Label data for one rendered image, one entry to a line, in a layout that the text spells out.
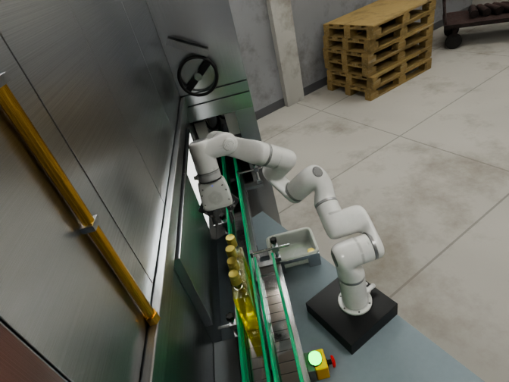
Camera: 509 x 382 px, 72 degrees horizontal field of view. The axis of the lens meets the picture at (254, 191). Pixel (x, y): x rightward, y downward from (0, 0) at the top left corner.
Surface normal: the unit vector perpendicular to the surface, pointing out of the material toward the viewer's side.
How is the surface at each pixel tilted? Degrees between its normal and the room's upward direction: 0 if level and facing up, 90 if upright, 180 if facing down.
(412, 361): 0
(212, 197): 75
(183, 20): 90
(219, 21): 90
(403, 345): 0
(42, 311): 90
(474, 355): 0
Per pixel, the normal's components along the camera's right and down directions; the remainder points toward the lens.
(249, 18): 0.55, 0.39
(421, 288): -0.22, -0.79
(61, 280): 0.97, -0.25
